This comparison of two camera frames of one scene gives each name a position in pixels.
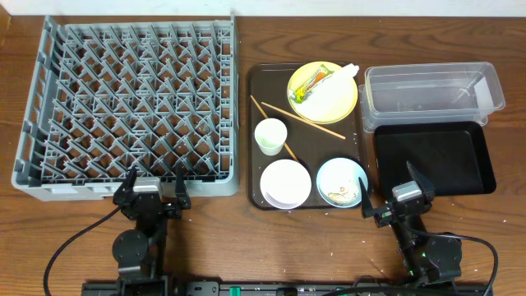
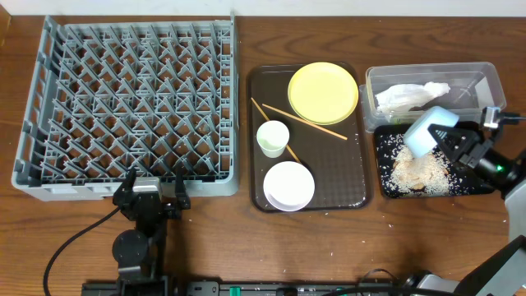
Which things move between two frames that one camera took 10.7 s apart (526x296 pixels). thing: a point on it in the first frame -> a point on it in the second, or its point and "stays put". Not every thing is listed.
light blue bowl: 338,182 -> 418,139
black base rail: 287,288 stays put
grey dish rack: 106,97 stays put
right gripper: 385,215 -> 468,139
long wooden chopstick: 303,120 stays put
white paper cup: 270,135 stays put
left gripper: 152,204 stays put
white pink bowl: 285,184 stays put
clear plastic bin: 454,93 stays put
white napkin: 335,96 -> 403,97
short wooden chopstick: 267,117 stays put
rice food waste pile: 342,196 -> 426,174
